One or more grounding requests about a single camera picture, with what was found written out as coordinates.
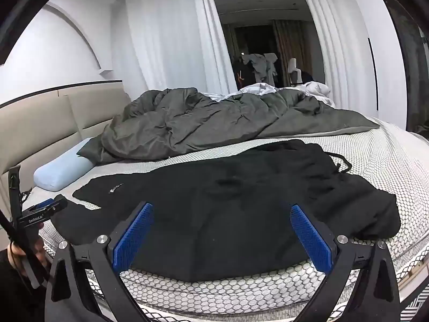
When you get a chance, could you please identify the beige upholstered headboard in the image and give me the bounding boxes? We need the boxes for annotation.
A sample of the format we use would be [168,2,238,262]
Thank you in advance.
[0,80,132,208]

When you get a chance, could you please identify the white curtain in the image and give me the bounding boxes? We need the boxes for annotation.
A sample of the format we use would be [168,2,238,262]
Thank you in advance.
[297,0,372,108]
[124,0,238,98]

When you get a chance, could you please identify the white honeycomb mattress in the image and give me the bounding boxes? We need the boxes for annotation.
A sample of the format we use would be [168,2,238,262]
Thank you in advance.
[20,117,429,322]

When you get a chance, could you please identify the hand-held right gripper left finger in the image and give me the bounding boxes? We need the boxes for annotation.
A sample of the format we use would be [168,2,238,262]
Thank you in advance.
[45,202,155,322]

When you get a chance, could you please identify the white chair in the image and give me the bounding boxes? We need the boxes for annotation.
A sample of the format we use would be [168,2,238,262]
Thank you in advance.
[288,58,304,86]

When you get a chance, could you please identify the person's left forearm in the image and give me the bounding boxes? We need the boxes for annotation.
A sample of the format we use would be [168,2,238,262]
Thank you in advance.
[0,250,51,322]

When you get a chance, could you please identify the person's left hand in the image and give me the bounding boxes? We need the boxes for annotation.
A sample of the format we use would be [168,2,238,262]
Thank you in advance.
[8,233,46,277]

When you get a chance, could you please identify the brown curtain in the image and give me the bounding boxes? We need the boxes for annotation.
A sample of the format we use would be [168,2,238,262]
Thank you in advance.
[273,20,304,84]

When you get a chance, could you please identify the white striped bedsheet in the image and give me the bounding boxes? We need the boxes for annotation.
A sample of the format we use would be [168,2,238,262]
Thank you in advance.
[201,82,336,106]

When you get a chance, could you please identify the dark grey duvet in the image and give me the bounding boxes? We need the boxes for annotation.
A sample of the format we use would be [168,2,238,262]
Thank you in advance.
[77,87,381,165]

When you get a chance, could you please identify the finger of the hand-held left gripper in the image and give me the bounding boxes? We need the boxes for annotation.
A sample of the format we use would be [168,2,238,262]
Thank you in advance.
[31,195,68,213]

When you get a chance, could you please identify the light blue pillow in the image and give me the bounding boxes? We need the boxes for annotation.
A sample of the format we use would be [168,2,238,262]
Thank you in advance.
[33,137,96,191]

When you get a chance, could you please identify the black cable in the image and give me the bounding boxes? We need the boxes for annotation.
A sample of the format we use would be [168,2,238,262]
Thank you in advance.
[0,213,44,276]

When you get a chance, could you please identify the grey hanging clothes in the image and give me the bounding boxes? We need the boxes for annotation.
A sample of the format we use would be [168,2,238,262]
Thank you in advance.
[243,53,279,84]

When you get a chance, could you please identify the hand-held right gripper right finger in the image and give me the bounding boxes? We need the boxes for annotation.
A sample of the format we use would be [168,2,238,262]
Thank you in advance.
[289,204,401,322]

